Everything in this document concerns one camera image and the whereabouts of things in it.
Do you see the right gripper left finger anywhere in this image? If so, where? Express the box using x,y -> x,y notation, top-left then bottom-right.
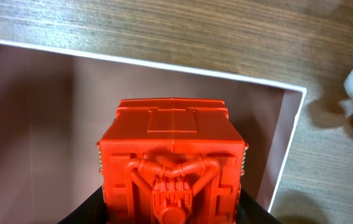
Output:
58,187 -> 107,224

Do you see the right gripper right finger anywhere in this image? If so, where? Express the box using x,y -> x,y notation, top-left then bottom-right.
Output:
237,190 -> 281,224

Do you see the red toy fire truck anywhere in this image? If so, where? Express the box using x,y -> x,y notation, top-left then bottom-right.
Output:
97,98 -> 248,223

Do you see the pink open cardboard box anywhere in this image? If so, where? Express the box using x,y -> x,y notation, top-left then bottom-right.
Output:
0,40 -> 306,223

